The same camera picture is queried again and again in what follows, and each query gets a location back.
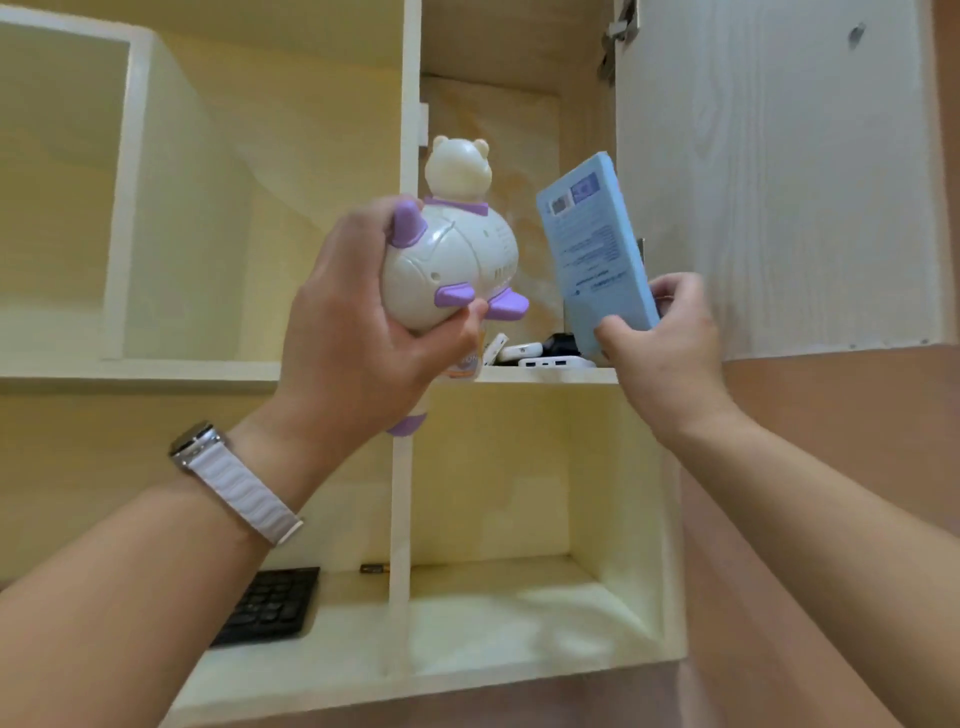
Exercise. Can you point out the metal cabinet door hinge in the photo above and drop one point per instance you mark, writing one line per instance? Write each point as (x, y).
(616, 34)

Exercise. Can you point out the light wooden cabinet door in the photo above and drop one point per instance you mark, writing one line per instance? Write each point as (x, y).
(780, 187)

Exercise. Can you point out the person's right hand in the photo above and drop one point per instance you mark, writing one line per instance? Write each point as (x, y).
(671, 360)

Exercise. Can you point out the light blue box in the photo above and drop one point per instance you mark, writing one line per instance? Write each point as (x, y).
(592, 247)

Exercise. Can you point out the person's left hand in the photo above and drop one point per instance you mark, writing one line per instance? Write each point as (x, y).
(345, 352)

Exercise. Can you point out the person's right forearm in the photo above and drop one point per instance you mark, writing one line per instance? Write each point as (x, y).
(810, 555)

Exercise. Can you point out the white and purple bear toy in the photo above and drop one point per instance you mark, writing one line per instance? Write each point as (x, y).
(450, 255)

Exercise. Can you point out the person's right thumb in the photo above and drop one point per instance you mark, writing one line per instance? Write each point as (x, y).
(622, 334)

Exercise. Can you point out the small dark flat object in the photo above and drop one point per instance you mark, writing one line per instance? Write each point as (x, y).
(373, 569)

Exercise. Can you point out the small white adapter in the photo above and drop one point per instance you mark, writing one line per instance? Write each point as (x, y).
(495, 349)

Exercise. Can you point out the black keyboard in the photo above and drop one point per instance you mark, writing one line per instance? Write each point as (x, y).
(270, 604)

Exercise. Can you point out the white power bank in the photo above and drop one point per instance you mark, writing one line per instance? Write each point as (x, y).
(555, 363)

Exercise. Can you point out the person's left thumb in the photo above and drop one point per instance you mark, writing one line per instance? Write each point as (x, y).
(450, 337)

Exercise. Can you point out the light wooden shelf unit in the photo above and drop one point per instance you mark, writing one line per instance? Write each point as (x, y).
(487, 487)

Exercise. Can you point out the white charger plug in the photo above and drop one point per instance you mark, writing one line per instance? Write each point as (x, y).
(521, 351)

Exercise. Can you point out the person's left forearm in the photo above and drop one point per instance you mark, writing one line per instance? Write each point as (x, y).
(127, 600)

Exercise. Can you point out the small black device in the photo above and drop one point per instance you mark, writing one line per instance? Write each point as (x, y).
(561, 345)

